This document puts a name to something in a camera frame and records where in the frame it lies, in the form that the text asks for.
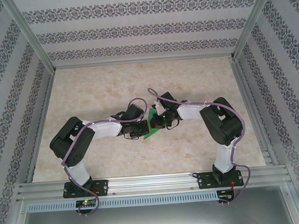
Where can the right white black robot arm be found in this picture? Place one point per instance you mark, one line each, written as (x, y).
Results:
(190, 112)

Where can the aluminium frame post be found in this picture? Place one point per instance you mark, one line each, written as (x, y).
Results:
(30, 35)
(251, 22)

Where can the aluminium mounting rail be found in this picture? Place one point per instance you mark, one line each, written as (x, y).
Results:
(153, 181)

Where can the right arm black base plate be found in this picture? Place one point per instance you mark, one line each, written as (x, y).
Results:
(203, 181)

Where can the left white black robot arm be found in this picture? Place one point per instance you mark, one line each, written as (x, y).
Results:
(104, 127)

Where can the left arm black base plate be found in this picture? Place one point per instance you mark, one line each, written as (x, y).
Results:
(102, 187)

